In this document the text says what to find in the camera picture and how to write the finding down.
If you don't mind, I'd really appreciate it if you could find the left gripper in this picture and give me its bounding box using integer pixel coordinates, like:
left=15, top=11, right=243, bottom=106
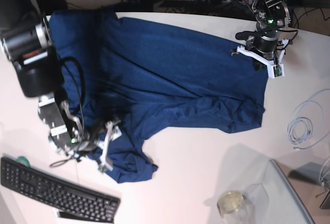
left=235, top=31, right=280, bottom=71

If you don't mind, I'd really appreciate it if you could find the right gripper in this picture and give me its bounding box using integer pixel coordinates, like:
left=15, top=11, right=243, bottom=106
left=64, top=111, right=121, bottom=158

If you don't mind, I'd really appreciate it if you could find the dark blue t-shirt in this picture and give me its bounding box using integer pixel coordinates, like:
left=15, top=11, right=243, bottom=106
left=49, top=8, right=268, bottom=183

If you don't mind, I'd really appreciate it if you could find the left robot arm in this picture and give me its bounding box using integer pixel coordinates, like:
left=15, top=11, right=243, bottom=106
left=231, top=0, right=292, bottom=78

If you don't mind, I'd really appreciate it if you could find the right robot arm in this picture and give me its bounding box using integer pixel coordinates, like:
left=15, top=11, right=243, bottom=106
left=1, top=0, right=122, bottom=172

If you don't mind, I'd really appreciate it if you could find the black computer keyboard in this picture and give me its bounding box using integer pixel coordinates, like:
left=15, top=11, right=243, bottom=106
left=1, top=157, right=121, bottom=219

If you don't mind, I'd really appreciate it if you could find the green tape roll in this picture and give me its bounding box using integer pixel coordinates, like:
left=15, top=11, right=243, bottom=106
left=15, top=156, right=30, bottom=167

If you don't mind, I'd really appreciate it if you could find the clear tape roll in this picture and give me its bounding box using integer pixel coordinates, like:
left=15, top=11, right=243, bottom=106
left=217, top=190, right=246, bottom=216

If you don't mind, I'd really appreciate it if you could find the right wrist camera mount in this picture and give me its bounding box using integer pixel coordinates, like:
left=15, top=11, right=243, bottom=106
left=88, top=120, right=122, bottom=173

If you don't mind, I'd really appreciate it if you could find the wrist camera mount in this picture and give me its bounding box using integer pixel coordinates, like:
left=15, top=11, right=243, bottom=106
left=231, top=38, right=290, bottom=78
left=88, top=120, right=122, bottom=173

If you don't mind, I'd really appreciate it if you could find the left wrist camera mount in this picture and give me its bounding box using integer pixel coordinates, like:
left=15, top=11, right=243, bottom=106
left=231, top=38, right=290, bottom=78

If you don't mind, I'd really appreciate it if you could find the light blue coiled cable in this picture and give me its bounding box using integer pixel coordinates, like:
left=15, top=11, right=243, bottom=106
left=287, top=88, right=330, bottom=150

